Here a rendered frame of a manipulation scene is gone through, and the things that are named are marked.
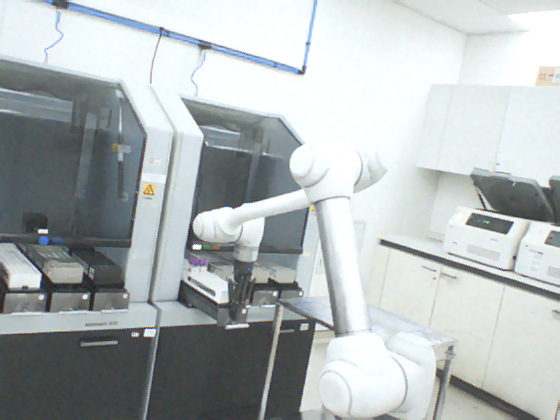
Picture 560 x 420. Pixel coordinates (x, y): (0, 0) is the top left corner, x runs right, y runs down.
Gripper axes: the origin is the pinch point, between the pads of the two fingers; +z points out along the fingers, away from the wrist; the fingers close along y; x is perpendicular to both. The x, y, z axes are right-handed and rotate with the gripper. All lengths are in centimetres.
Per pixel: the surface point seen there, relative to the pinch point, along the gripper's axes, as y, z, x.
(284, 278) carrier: -45, -5, -30
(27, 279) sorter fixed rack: 70, -5, -26
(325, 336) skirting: -190, 74, -143
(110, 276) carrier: 39.3, -5.5, -30.0
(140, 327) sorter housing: 27.2, 13.1, -23.4
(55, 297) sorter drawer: 61, 0, -23
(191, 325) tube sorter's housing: 4.8, 13.3, -23.2
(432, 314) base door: -229, 36, -76
